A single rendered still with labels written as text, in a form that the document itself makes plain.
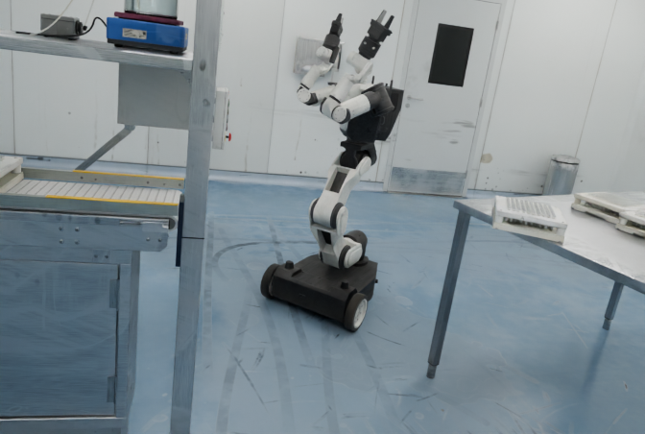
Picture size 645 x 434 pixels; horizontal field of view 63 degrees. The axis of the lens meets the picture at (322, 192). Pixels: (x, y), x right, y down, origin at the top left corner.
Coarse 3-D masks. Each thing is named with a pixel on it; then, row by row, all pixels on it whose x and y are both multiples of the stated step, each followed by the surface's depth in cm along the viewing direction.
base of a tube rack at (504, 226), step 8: (496, 224) 192; (504, 224) 192; (512, 224) 193; (528, 224) 196; (520, 232) 191; (528, 232) 190; (536, 232) 189; (544, 232) 188; (552, 232) 189; (552, 240) 188; (560, 240) 187
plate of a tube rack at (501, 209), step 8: (496, 200) 206; (504, 200) 208; (496, 208) 194; (504, 208) 195; (520, 208) 198; (504, 216) 191; (512, 216) 190; (520, 216) 189; (528, 216) 189; (536, 216) 190; (560, 216) 194; (544, 224) 187; (552, 224) 187; (560, 224) 186
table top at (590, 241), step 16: (624, 192) 291; (640, 192) 298; (464, 208) 222; (480, 208) 218; (560, 208) 236; (576, 224) 214; (592, 224) 218; (608, 224) 221; (528, 240) 195; (544, 240) 189; (576, 240) 193; (592, 240) 195; (608, 240) 198; (624, 240) 201; (640, 240) 204; (576, 256) 179; (592, 256) 177; (608, 256) 179; (624, 256) 181; (640, 256) 184; (608, 272) 169; (624, 272) 166; (640, 272) 168; (640, 288) 161
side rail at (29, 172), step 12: (24, 168) 162; (36, 168) 163; (60, 180) 165; (72, 180) 166; (84, 180) 166; (108, 180) 168; (120, 180) 168; (132, 180) 169; (144, 180) 170; (156, 180) 170; (168, 180) 171; (180, 180) 172
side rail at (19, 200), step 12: (0, 204) 138; (12, 204) 138; (24, 204) 139; (36, 204) 139; (48, 204) 140; (60, 204) 141; (72, 204) 141; (84, 204) 142; (96, 204) 142; (108, 204) 143; (120, 204) 144; (132, 204) 144; (144, 204) 145
